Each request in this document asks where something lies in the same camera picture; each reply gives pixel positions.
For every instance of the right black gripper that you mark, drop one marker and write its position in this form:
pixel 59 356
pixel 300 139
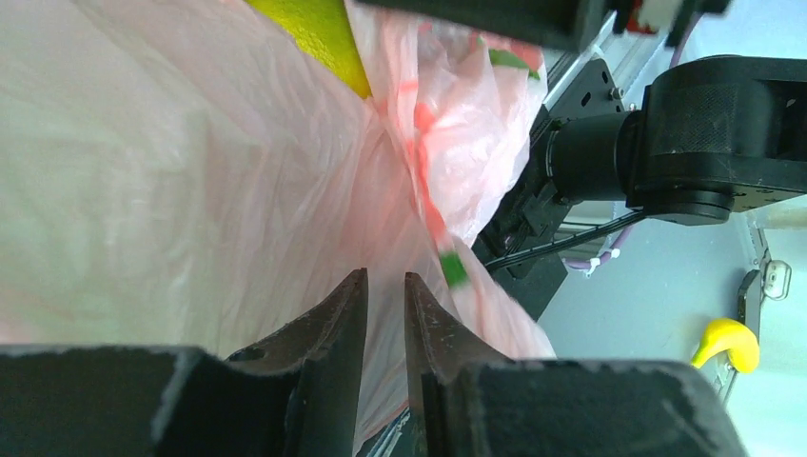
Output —
pixel 572 161

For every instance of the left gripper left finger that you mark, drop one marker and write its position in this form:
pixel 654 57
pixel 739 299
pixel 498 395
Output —
pixel 293 393

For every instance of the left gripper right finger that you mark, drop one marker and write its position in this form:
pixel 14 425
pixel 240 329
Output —
pixel 467 399

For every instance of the pink plastic bag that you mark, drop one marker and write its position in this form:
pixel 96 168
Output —
pixel 183 172

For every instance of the yellow fake banana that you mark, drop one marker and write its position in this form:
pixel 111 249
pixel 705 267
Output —
pixel 738 342

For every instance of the green plastic tray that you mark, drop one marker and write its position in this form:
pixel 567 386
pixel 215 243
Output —
pixel 321 29

